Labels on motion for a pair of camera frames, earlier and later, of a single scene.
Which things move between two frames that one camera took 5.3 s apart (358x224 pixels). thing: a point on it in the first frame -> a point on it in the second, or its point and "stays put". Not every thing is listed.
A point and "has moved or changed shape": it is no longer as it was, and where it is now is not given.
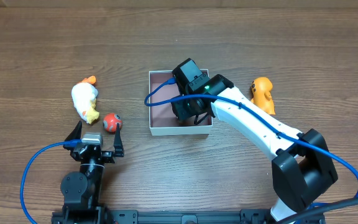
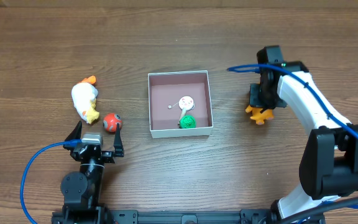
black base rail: [245, 216] stays put
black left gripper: [105, 154] stays put
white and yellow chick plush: [84, 95] stays put
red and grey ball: [110, 121] stays put
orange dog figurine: [261, 88] has moved or changed shape
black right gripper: [182, 112] -> [258, 101]
